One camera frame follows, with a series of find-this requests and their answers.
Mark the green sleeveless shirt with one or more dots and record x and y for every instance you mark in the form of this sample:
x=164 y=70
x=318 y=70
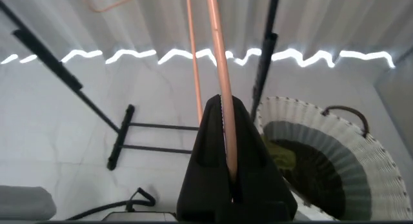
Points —
x=284 y=156

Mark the white laundry basket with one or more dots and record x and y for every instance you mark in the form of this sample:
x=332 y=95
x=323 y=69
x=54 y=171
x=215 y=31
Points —
x=371 y=153

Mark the black clothes rack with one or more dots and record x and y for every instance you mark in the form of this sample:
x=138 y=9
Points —
x=48 y=57

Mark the pink clothes hanger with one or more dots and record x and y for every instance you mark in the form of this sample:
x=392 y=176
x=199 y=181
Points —
x=113 y=4
x=223 y=72

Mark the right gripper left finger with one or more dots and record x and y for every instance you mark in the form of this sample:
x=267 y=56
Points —
x=206 y=185

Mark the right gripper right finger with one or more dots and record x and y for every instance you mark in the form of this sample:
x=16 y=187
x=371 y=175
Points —
x=261 y=191

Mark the white curtain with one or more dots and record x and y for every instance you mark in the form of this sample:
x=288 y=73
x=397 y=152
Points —
x=145 y=24

